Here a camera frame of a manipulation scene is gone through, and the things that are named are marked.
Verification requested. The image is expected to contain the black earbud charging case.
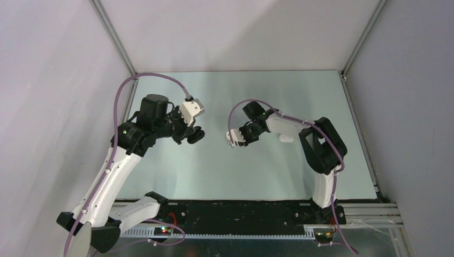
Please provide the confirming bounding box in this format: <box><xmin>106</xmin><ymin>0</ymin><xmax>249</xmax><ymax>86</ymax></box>
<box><xmin>187</xmin><ymin>126</ymin><xmax>205</xmax><ymax>145</ymax></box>

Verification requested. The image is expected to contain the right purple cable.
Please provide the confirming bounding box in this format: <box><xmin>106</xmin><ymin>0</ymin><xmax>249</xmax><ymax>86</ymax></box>
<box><xmin>226</xmin><ymin>99</ymin><xmax>360</xmax><ymax>255</ymax></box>

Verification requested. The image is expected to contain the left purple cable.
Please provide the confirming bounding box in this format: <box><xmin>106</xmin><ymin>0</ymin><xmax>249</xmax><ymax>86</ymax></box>
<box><xmin>63</xmin><ymin>73</ymin><xmax>194</xmax><ymax>257</ymax></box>

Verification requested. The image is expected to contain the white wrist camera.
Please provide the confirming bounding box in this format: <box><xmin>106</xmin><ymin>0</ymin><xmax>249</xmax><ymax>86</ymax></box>
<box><xmin>225</xmin><ymin>128</ymin><xmax>246</xmax><ymax>148</ymax></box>
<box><xmin>179</xmin><ymin>96</ymin><xmax>205</xmax><ymax>127</ymax></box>

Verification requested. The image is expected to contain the white earbud charging case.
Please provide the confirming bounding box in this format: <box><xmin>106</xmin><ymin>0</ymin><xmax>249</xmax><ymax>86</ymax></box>
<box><xmin>278</xmin><ymin>134</ymin><xmax>294</xmax><ymax>143</ymax></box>

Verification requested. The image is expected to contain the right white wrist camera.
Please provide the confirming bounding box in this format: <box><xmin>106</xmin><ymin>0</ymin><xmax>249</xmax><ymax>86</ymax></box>
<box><xmin>225</xmin><ymin>128</ymin><xmax>246</xmax><ymax>148</ymax></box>

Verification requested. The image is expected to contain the right aluminium frame post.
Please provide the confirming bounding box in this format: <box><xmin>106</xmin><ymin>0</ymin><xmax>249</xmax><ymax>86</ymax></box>
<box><xmin>340</xmin><ymin>0</ymin><xmax>389</xmax><ymax>81</ymax></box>

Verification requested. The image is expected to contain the aluminium frame post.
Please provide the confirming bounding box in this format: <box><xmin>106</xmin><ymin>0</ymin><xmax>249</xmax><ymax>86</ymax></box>
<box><xmin>89</xmin><ymin>0</ymin><xmax>137</xmax><ymax>75</ymax></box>
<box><xmin>340</xmin><ymin>0</ymin><xmax>389</xmax><ymax>81</ymax></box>

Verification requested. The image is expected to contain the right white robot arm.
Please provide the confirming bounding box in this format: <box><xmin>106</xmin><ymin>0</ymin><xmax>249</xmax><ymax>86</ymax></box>
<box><xmin>225</xmin><ymin>99</ymin><xmax>347</xmax><ymax>225</ymax></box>

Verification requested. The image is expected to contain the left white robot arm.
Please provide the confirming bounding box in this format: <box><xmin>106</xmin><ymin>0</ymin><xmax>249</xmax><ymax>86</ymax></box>
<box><xmin>57</xmin><ymin>94</ymin><xmax>205</xmax><ymax>256</ymax></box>

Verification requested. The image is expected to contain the purple cable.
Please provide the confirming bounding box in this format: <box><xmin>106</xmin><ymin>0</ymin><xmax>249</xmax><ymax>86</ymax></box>
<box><xmin>226</xmin><ymin>99</ymin><xmax>360</xmax><ymax>255</ymax></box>
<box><xmin>63</xmin><ymin>73</ymin><xmax>194</xmax><ymax>257</ymax></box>

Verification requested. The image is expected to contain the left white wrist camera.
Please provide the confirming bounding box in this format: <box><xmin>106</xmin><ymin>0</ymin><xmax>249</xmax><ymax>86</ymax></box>
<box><xmin>179</xmin><ymin>96</ymin><xmax>205</xmax><ymax>127</ymax></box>

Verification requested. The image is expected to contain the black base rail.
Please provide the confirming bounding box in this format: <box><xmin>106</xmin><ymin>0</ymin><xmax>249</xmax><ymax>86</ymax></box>
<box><xmin>156</xmin><ymin>200</ymin><xmax>346</xmax><ymax>237</ymax></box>

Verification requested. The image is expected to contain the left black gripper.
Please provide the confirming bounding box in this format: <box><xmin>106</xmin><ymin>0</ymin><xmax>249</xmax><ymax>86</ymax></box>
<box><xmin>154</xmin><ymin>105</ymin><xmax>196</xmax><ymax>145</ymax></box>

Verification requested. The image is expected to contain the left aluminium frame post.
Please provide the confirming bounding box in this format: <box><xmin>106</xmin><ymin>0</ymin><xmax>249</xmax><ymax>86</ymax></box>
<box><xmin>89</xmin><ymin>0</ymin><xmax>137</xmax><ymax>75</ymax></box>

